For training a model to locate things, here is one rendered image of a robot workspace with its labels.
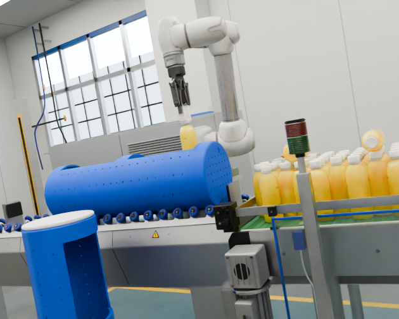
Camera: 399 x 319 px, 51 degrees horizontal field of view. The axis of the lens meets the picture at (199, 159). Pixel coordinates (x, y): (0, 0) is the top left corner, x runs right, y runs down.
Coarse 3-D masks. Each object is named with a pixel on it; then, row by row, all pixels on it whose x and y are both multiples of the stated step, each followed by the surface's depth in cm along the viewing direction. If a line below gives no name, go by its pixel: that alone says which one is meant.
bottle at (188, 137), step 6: (186, 126) 179; (192, 126) 180; (180, 132) 179; (186, 132) 177; (192, 132) 178; (180, 138) 179; (186, 138) 177; (192, 138) 178; (186, 144) 178; (192, 144) 178
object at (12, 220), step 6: (6, 204) 231; (12, 204) 233; (18, 204) 236; (6, 210) 231; (12, 210) 232; (18, 210) 236; (6, 216) 231; (12, 216) 232; (18, 216) 237; (6, 222) 231; (12, 222) 233
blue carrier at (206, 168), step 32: (128, 160) 187; (160, 160) 177; (192, 160) 168; (224, 160) 184; (64, 192) 198; (96, 192) 189; (128, 192) 181; (160, 192) 174; (192, 192) 168; (224, 192) 179
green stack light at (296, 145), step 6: (288, 138) 124; (294, 138) 122; (300, 138) 122; (306, 138) 122; (288, 144) 124; (294, 144) 122; (300, 144) 122; (306, 144) 122; (294, 150) 122; (300, 150) 122; (306, 150) 122
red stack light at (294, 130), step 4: (288, 124) 123; (292, 124) 122; (296, 124) 121; (300, 124) 122; (304, 124) 122; (288, 128) 123; (292, 128) 122; (296, 128) 121; (300, 128) 121; (304, 128) 122; (288, 132) 123; (292, 132) 122; (296, 132) 122; (300, 132) 122; (304, 132) 122; (288, 136) 123; (292, 136) 122; (296, 136) 122
